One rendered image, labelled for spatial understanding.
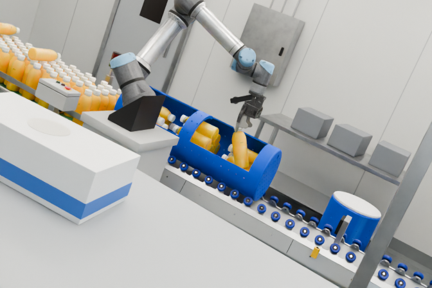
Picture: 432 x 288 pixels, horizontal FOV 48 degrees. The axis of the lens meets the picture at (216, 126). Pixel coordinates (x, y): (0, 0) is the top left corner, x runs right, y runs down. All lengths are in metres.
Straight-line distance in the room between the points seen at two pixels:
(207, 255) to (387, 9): 5.07
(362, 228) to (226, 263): 2.10
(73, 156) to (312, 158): 5.17
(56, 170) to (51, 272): 0.15
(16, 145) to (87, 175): 0.11
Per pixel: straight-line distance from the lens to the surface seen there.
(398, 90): 5.52
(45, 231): 0.61
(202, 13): 2.19
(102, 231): 0.64
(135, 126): 2.06
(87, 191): 0.62
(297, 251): 2.30
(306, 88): 5.69
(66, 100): 2.53
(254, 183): 2.26
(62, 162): 0.63
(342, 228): 2.30
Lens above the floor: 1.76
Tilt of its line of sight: 13 degrees down
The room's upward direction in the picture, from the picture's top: 21 degrees clockwise
